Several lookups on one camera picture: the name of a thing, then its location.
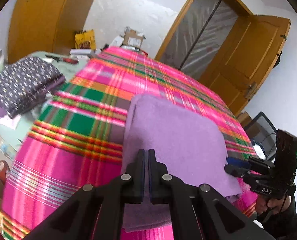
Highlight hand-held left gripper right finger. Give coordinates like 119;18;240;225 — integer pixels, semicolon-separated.
148;149;276;240

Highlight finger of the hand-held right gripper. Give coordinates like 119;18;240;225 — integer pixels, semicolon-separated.
226;157;250;168
225;164;251;178

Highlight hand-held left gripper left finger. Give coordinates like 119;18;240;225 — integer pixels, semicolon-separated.
21;149;146;240

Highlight purple fleece pants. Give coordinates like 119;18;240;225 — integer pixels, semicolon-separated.
122;94;242;233

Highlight person's right forearm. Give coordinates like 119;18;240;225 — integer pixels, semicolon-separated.
260;195;297;240

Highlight person's right hand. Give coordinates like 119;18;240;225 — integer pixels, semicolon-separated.
255;195;276;217

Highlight pink plaid blanket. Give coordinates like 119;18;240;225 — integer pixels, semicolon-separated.
1;46;259;240

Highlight wooden door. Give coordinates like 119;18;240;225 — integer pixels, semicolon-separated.
200;15;291;117

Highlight cardboard box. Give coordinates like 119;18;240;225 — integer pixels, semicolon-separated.
122;29;145;49

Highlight white box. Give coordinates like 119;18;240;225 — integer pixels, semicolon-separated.
70;49;98;60

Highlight clear plastic door curtain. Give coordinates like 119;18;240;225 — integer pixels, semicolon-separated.
160;0;239;73

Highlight red slipper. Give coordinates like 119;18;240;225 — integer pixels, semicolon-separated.
0;160;9;183

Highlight yellow paper bag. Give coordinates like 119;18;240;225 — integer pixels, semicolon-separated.
75;29;96;50

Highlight folded floral purple cloth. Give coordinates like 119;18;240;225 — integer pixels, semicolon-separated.
0;56;65;119

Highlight wooden wardrobe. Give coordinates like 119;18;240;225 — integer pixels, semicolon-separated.
7;0;106;64

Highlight black cable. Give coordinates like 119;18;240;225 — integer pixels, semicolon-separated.
262;196;290;222

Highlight metal door handle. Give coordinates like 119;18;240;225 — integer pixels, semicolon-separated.
243;82;257;99

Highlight wooden door frame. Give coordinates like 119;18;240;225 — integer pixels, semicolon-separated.
155;0;254;70

